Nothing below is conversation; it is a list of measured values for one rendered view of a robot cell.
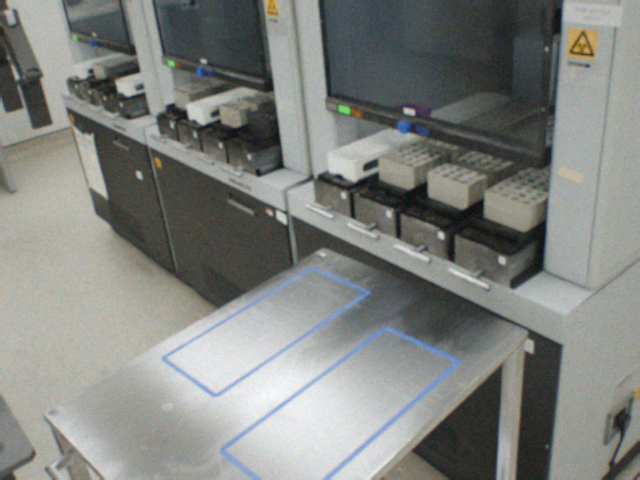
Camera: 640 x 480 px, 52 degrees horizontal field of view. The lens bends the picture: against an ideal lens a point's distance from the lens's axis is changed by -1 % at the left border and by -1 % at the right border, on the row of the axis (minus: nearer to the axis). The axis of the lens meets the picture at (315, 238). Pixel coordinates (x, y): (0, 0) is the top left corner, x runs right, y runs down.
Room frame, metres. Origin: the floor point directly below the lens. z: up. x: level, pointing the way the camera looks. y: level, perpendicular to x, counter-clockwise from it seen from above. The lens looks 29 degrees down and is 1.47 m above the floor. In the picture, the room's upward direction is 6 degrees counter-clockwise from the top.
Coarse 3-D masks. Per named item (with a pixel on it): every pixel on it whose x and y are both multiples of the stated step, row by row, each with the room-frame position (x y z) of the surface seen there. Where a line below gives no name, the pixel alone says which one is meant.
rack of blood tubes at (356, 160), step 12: (384, 132) 1.65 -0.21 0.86; (396, 132) 1.64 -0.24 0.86; (348, 144) 1.59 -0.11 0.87; (360, 144) 1.58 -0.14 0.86; (372, 144) 1.58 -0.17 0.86; (384, 144) 1.57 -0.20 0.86; (396, 144) 1.55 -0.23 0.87; (336, 156) 1.52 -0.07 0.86; (348, 156) 1.51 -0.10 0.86; (360, 156) 1.51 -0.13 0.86; (372, 156) 1.50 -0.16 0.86; (336, 168) 1.52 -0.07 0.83; (348, 168) 1.48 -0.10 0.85; (360, 168) 1.48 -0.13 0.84; (372, 168) 1.50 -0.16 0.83
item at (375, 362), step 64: (320, 256) 1.12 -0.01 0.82; (256, 320) 0.93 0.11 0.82; (320, 320) 0.91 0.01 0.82; (384, 320) 0.89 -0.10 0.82; (448, 320) 0.87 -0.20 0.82; (128, 384) 0.80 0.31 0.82; (192, 384) 0.78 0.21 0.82; (256, 384) 0.76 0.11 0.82; (320, 384) 0.75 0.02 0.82; (384, 384) 0.73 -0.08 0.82; (448, 384) 0.72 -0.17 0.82; (512, 384) 0.81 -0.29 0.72; (64, 448) 0.74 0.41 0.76; (128, 448) 0.66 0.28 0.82; (192, 448) 0.65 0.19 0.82; (256, 448) 0.64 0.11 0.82; (320, 448) 0.62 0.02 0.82; (384, 448) 0.61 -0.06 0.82; (512, 448) 0.81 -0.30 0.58
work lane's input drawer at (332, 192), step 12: (324, 180) 1.51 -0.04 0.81; (336, 180) 1.48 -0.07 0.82; (348, 180) 1.47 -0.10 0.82; (360, 180) 1.47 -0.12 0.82; (324, 192) 1.50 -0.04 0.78; (336, 192) 1.46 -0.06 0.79; (348, 192) 1.43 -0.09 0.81; (324, 204) 1.51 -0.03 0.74; (336, 204) 1.47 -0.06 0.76; (348, 204) 1.43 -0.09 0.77; (324, 216) 1.44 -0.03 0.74; (348, 216) 1.43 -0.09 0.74
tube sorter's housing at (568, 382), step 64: (576, 0) 1.08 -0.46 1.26; (320, 64) 1.62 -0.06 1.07; (320, 128) 1.64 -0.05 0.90; (384, 128) 1.70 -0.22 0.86; (576, 128) 1.07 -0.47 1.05; (576, 192) 1.06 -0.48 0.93; (384, 256) 1.34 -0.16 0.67; (448, 256) 1.20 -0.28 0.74; (576, 256) 1.05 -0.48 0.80; (512, 320) 1.05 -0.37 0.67; (576, 320) 0.99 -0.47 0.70; (576, 384) 1.00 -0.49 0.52; (448, 448) 1.18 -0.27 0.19; (576, 448) 1.02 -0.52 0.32
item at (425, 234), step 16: (416, 208) 1.28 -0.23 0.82; (480, 208) 1.26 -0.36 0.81; (416, 224) 1.25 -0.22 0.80; (432, 224) 1.22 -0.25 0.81; (448, 224) 1.20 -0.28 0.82; (464, 224) 1.21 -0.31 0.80; (416, 240) 1.25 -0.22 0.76; (432, 240) 1.22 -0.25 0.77; (448, 240) 1.18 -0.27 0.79; (416, 256) 1.20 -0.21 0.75
